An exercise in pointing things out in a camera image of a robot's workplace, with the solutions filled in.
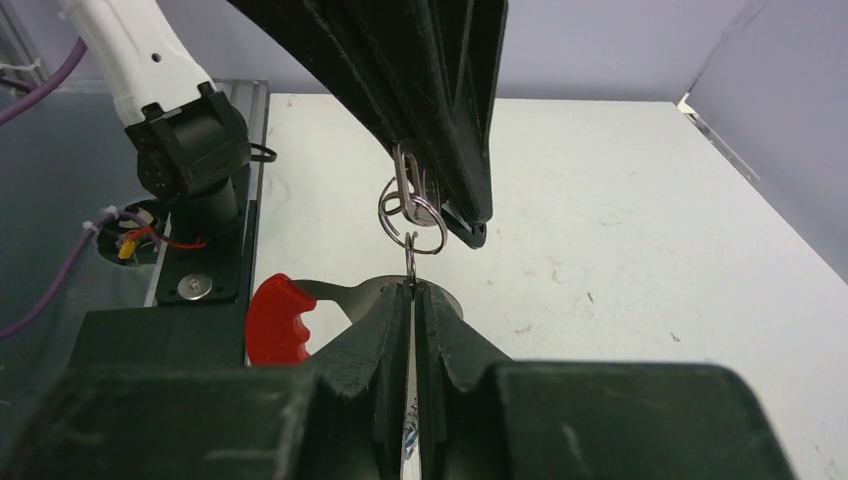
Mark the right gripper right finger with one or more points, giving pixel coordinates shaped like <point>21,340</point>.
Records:
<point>484,415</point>

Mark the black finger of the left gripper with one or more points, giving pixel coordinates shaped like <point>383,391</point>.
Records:
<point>417,72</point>

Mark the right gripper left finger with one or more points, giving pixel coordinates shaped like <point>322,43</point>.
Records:
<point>338,415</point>

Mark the red handled metal key holder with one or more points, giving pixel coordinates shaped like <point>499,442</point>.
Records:
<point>276,336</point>

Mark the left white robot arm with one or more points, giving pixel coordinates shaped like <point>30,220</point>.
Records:
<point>189,139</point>

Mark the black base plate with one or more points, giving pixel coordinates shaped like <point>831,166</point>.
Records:
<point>196,317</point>

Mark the aluminium frame rail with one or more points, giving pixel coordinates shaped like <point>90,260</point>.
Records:
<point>742,167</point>

